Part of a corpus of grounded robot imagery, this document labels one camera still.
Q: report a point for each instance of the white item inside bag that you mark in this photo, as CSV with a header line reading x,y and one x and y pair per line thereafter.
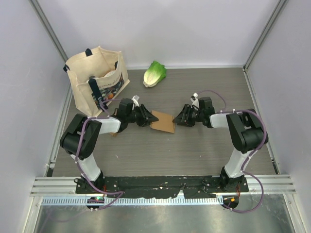
x,y
110,73

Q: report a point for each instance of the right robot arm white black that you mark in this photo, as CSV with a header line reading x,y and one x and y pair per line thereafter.
x,y
247,131

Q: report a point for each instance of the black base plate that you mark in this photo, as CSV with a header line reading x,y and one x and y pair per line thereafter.
x,y
164,187

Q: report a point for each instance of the beige canvas tote bag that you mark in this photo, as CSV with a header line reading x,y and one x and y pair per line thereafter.
x,y
92,91

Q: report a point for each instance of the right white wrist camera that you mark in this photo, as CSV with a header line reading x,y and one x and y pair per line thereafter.
x,y
195,102

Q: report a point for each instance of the brown cardboard box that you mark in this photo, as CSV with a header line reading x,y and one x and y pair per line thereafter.
x,y
113,134

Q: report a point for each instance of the white slotted cable duct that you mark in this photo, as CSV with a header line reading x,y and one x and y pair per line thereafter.
x,y
92,201

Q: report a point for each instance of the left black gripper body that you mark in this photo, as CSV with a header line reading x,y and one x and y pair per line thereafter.
x,y
139,116

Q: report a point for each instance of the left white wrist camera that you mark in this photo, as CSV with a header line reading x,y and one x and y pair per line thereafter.
x,y
135,100

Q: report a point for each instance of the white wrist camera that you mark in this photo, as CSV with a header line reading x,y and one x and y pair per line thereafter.
x,y
195,102
135,100

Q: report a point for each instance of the green lettuce head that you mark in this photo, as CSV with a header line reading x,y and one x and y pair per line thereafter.
x,y
154,74

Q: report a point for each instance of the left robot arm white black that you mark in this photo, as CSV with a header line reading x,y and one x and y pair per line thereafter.
x,y
80,138

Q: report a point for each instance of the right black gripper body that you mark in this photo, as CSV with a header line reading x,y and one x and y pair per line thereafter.
x,y
192,115

